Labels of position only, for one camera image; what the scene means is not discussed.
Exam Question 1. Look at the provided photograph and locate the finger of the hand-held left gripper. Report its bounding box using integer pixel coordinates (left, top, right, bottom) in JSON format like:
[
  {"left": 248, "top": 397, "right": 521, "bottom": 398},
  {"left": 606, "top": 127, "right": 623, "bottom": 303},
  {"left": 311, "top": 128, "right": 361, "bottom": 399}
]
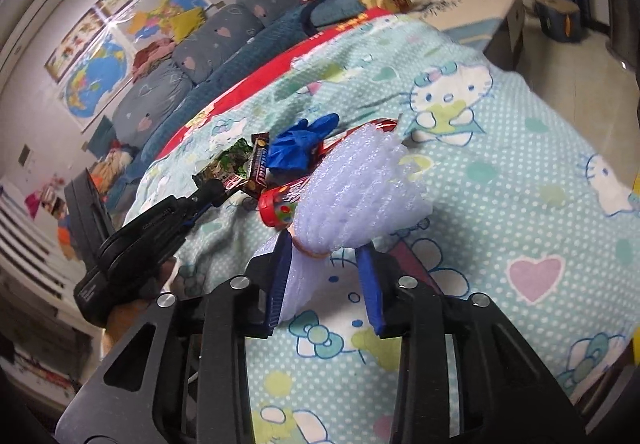
[
  {"left": 187, "top": 179, "right": 226, "bottom": 208},
  {"left": 181, "top": 201, "right": 216, "bottom": 228}
]

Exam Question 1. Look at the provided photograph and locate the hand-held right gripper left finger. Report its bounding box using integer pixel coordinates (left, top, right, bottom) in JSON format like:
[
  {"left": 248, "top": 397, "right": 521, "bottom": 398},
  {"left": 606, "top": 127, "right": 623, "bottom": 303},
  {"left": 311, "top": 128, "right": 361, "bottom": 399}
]
[{"left": 55, "top": 230, "right": 295, "bottom": 444}]

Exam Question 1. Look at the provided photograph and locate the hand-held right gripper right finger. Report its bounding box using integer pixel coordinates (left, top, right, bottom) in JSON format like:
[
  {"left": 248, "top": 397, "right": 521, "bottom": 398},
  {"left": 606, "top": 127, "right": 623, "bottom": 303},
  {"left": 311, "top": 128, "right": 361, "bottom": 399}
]
[{"left": 356, "top": 243, "right": 587, "bottom": 444}]

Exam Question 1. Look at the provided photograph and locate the green snack wrapper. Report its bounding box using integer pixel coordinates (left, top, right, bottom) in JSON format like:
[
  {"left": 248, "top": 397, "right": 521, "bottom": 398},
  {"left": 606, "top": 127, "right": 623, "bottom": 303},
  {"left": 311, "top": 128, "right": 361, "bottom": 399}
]
[{"left": 192, "top": 138, "right": 253, "bottom": 190}]

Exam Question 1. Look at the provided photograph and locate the brown snack wrapper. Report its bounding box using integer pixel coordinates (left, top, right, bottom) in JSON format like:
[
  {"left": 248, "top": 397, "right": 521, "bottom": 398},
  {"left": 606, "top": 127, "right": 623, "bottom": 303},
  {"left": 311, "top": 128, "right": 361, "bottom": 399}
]
[{"left": 220, "top": 131, "right": 273, "bottom": 197}]

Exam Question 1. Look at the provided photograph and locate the blue rubber glove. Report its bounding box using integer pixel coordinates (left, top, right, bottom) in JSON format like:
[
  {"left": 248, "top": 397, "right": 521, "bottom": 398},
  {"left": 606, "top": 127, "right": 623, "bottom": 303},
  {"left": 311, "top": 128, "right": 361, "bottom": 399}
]
[{"left": 267, "top": 113, "right": 340, "bottom": 175}]

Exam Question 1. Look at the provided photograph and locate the person's left hand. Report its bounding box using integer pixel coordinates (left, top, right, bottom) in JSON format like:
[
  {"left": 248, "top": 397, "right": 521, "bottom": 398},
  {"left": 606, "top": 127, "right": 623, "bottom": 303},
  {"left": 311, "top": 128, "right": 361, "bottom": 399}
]
[{"left": 102, "top": 256, "right": 180, "bottom": 355}]

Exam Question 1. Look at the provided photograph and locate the black case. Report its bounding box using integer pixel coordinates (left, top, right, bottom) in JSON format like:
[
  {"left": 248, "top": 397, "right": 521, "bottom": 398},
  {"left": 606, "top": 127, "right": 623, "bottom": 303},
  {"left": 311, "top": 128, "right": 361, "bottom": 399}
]
[{"left": 65, "top": 169, "right": 121, "bottom": 265}]

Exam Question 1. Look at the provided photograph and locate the white shelf unit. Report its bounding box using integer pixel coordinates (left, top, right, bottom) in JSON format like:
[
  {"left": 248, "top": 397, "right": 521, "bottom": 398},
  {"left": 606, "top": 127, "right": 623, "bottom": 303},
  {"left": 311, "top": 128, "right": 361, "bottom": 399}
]
[{"left": 0, "top": 179, "right": 91, "bottom": 375}]

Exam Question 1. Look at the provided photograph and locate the red blanket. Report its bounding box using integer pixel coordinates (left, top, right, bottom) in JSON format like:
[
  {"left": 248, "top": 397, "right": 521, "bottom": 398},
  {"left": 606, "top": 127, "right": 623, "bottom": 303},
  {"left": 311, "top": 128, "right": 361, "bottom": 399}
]
[{"left": 157, "top": 6, "right": 396, "bottom": 160}]

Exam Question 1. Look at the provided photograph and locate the pile of clothes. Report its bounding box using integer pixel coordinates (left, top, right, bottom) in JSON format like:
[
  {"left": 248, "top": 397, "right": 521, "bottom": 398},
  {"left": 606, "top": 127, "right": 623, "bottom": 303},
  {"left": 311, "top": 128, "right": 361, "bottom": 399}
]
[{"left": 132, "top": 39, "right": 173, "bottom": 75}]

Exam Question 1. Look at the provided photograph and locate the yellow cloth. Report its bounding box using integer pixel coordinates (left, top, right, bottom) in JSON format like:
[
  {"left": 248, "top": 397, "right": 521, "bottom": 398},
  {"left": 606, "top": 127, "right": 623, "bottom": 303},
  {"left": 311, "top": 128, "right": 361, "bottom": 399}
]
[{"left": 167, "top": 6, "right": 208, "bottom": 45}]

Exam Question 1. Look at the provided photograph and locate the cartoon printed blanket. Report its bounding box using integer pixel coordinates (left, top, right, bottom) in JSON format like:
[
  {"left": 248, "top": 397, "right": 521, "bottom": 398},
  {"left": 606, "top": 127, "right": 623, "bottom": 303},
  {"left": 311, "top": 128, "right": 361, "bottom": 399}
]
[{"left": 122, "top": 14, "right": 640, "bottom": 444}]

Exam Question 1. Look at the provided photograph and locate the white coffee table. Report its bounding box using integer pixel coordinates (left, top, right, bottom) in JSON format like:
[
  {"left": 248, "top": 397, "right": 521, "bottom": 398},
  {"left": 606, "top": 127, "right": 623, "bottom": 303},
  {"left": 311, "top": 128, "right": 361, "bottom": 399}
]
[{"left": 400, "top": 0, "right": 528, "bottom": 70}]

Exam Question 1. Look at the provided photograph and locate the dark storage stool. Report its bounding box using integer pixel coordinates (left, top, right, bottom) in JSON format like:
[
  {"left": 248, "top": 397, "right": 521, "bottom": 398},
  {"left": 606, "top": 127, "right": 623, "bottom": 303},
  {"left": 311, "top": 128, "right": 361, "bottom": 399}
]
[{"left": 535, "top": 0, "right": 583, "bottom": 44}]

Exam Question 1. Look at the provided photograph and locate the world wall map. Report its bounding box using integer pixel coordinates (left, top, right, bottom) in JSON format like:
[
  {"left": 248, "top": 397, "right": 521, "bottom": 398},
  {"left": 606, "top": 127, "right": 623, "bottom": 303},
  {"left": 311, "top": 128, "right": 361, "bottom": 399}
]
[{"left": 59, "top": 31, "right": 128, "bottom": 132}]

